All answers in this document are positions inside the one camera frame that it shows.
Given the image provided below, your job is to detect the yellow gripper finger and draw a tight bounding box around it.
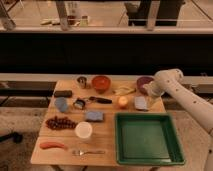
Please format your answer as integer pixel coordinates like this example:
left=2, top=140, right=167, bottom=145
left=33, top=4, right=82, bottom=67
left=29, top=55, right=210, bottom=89
left=147, top=97, right=157, bottom=108

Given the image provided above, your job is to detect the grey towel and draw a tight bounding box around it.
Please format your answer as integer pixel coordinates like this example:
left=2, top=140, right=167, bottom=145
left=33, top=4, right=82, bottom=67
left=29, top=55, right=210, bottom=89
left=134, top=96, right=148, bottom=111

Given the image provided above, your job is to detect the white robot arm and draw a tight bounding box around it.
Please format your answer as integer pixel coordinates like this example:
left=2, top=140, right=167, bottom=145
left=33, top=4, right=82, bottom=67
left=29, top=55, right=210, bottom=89
left=143, top=69, right=213, bottom=171

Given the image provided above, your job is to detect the purple bowl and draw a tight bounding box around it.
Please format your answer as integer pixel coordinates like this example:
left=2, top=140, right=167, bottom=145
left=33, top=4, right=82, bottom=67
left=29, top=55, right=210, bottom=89
left=137, top=76, right=153, bottom=94

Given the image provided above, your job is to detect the red bowl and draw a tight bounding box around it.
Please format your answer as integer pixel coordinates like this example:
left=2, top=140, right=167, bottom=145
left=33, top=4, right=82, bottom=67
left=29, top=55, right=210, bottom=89
left=91, top=75, right=111, bottom=94

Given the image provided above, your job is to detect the yellow apple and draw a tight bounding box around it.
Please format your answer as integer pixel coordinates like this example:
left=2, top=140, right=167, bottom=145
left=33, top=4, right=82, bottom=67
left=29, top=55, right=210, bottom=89
left=118, top=96, right=128, bottom=108

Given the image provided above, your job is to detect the banana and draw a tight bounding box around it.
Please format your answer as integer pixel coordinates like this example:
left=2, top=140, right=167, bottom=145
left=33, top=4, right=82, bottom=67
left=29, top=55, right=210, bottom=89
left=113, top=88, right=136, bottom=96

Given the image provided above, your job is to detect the green plastic tray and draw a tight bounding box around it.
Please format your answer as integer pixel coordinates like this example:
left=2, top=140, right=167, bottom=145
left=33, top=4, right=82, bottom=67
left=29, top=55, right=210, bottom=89
left=115, top=113, right=185, bottom=166

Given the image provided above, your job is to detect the blue sponge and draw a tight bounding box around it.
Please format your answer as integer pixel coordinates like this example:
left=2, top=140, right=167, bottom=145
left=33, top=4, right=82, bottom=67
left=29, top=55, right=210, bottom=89
left=85, top=111, right=104, bottom=122

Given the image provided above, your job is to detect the small metal can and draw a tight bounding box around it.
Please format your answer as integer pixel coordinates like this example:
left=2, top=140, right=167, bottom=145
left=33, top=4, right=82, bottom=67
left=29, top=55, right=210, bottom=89
left=73, top=98, right=86, bottom=110

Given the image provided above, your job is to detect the metal cup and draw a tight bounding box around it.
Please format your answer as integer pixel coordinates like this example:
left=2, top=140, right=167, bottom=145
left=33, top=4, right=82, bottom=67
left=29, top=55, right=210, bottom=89
left=77, top=76, right=87, bottom=89

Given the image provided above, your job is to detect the white plastic cup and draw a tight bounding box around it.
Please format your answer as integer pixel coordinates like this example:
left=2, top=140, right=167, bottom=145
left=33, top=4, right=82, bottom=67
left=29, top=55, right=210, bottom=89
left=75, top=122, right=93, bottom=141

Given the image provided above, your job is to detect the wooden table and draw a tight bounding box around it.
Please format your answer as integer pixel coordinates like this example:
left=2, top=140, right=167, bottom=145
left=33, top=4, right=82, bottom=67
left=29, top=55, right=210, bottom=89
left=30, top=79, right=168, bottom=167

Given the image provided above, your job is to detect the metal fork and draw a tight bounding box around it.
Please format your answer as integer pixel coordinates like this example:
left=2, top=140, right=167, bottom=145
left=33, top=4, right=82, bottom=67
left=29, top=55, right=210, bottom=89
left=72, top=150, right=105, bottom=156

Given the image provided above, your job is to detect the black rectangular block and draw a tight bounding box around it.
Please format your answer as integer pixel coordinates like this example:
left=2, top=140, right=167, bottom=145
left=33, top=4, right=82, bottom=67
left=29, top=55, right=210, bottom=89
left=53, top=90, right=73, bottom=98

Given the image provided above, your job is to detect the bunch of dark grapes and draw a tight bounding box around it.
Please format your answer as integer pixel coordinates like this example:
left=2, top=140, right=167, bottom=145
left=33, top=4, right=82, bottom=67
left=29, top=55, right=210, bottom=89
left=46, top=116, right=77, bottom=130

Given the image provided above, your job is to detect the orange carrot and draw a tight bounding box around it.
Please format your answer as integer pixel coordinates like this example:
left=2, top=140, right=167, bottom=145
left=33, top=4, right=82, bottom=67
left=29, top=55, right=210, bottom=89
left=39, top=142, right=68, bottom=150

